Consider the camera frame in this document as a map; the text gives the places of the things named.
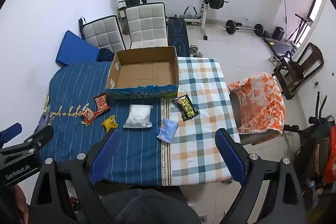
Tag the dark blue knit cloth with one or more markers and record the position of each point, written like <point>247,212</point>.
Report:
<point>106,55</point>

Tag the red floral snack packet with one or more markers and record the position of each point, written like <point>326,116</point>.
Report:
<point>102,103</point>

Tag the black shoe wipes packet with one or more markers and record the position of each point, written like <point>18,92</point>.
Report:
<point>185,107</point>

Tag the chair under towel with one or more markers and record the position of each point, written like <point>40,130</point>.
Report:
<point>260,137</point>

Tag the large white quilted chair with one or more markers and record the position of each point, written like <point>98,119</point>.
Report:
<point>147,24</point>

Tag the person's left hand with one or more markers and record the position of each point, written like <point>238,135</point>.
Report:
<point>22,205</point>

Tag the black blue weight bench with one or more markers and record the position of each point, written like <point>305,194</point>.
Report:
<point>178,35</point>

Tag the black speaker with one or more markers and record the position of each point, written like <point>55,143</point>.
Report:
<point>278,33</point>

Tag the white clear plastic bag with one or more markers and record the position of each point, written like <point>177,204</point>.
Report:
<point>138,116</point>

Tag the person's dark clothing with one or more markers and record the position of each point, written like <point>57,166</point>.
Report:
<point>147,207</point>

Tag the cardboard box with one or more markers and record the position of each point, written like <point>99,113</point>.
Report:
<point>147,74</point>

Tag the orange white towel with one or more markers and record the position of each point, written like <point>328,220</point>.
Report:
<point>262,98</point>

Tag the small white quilted chair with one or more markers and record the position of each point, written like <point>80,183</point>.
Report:
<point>103,32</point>

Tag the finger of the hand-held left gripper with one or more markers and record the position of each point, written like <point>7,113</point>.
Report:
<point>11,130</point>
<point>42,137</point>

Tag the black treadmill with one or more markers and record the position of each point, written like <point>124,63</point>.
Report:
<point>278,47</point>

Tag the dark wooden chair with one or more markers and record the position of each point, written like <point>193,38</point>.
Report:
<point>309,61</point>

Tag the black scooter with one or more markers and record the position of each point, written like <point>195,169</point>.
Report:
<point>312,140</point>

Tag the orange cartoon snack packet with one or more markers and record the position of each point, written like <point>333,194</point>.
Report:
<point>89,115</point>

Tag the chrome dumbbell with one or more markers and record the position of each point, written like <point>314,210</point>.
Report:
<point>196,52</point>

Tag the pair of shoes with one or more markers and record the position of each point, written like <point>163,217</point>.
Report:
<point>275,61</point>

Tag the blue foam mat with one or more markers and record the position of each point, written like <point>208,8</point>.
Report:
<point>76,50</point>

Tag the blue key tag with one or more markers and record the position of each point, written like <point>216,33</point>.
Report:
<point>44,119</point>

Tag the yellow crumpled packet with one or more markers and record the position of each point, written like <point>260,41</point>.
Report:
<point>109,123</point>

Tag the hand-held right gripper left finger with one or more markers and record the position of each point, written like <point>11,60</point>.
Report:
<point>105,155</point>

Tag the small barbell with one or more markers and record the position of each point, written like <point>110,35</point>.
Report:
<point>231,27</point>

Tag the orange bag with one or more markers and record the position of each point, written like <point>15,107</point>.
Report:
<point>331,155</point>

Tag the plaid blanket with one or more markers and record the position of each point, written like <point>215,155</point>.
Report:
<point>202,119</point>

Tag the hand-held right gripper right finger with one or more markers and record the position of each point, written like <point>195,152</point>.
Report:
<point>231,158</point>

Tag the blue tissue pack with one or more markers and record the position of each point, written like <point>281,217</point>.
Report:
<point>167,129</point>

